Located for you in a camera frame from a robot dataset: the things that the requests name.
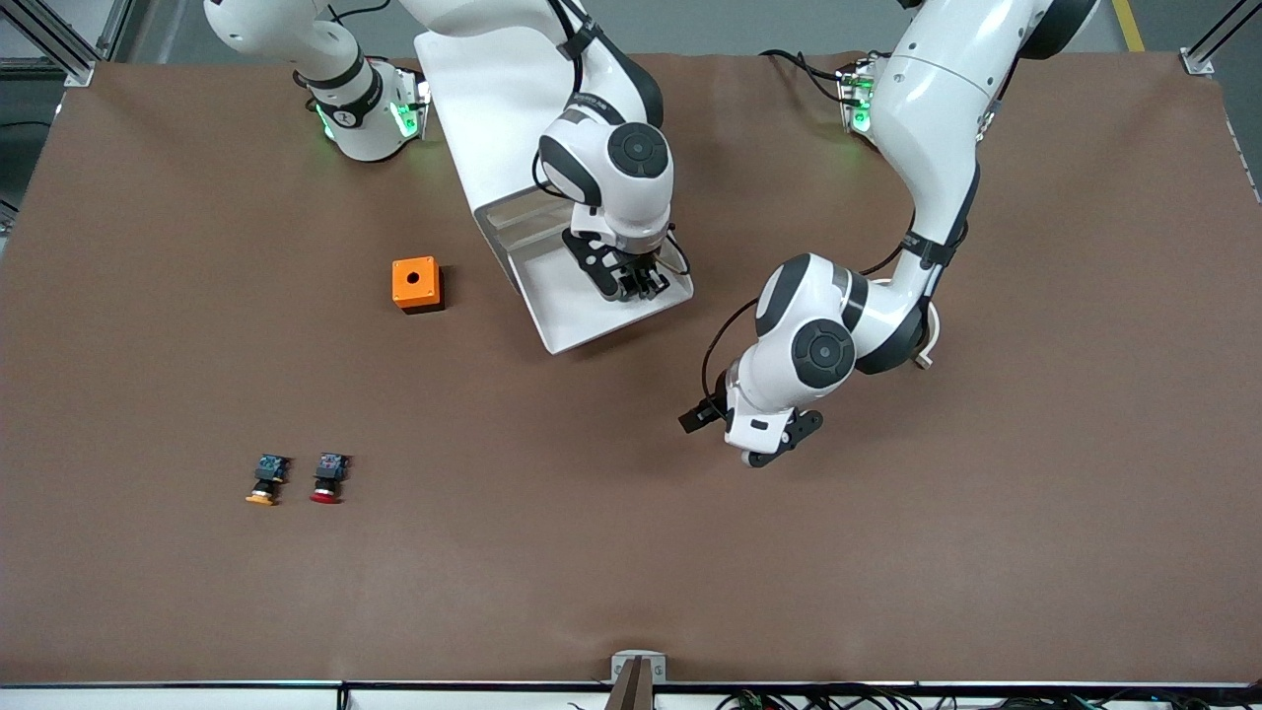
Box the orange button enclosure box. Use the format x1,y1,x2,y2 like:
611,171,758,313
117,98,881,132
391,256,446,316

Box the white curved bracket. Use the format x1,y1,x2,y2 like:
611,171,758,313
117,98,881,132
873,279,942,371

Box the red push button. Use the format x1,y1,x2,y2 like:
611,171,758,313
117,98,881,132
309,452,350,505

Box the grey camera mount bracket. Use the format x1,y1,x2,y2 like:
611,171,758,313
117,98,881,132
606,651,667,710

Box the white drawer cabinet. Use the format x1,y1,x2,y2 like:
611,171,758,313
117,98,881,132
414,28,632,297

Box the white plastic drawer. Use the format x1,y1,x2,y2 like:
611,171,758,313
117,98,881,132
508,222,695,354
491,210,575,249
481,187,565,230

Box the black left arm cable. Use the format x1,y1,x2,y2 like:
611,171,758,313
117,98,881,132
700,89,997,420

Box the black base cable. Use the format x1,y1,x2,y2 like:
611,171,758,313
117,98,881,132
759,47,851,105

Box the aluminium frame profile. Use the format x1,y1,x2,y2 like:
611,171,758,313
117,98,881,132
1183,0,1262,76
0,0,97,88
94,0,134,62

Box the tangled black cables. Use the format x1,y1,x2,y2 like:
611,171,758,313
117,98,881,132
567,685,1262,710

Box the white table edge rail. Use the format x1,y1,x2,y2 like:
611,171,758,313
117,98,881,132
0,678,1262,710

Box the yellow push button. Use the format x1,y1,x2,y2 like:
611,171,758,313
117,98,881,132
245,454,291,508

